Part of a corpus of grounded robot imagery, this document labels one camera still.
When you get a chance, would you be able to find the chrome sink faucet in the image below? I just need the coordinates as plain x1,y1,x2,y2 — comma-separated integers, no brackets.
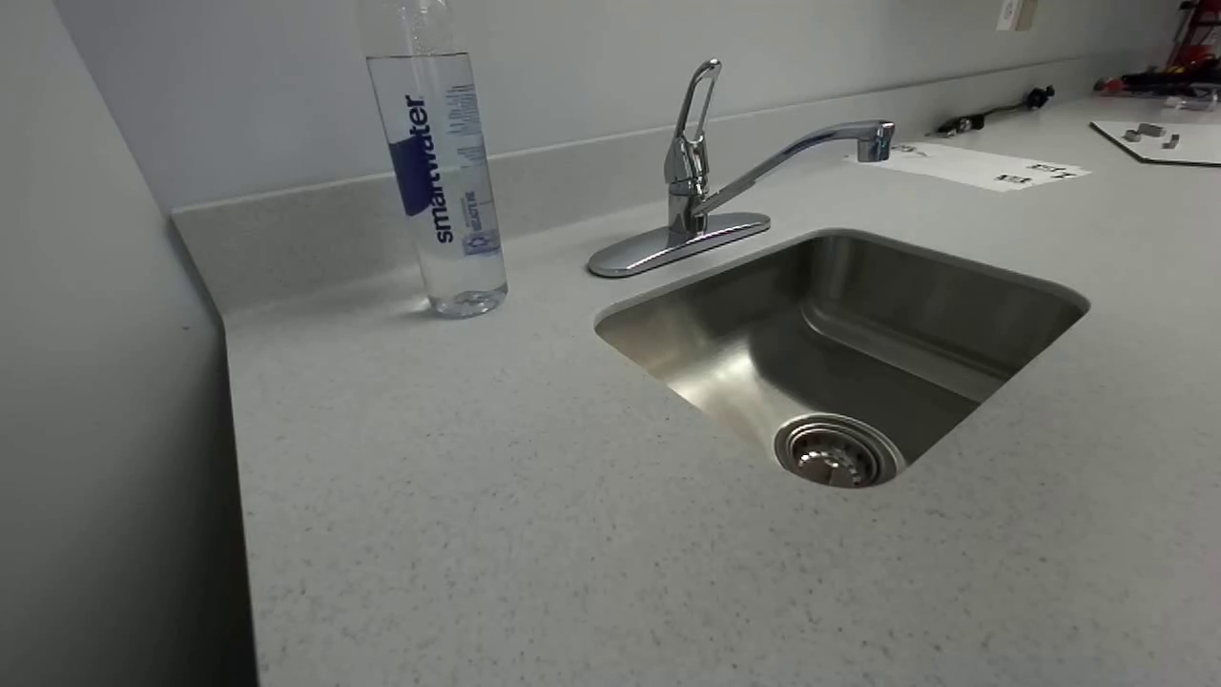
582,58,895,278

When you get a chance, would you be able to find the stainless steel sink basin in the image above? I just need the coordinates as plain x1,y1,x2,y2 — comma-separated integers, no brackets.
596,228,1090,469

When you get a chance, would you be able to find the round metal drain strainer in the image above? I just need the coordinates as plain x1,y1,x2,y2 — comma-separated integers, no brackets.
775,412,909,488

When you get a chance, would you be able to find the clear smartwater plastic bottle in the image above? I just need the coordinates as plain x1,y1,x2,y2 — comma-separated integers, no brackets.
354,0,507,316

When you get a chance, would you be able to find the white paper sheet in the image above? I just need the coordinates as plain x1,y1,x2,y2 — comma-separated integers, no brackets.
884,142,1078,190

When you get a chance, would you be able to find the black tool on counter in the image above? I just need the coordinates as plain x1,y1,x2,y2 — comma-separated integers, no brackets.
929,83,1058,136

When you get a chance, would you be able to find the dark edged board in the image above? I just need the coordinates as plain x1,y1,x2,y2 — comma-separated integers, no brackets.
1090,119,1221,169

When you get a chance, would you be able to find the red black device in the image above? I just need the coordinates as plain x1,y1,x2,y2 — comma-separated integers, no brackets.
1095,0,1221,96

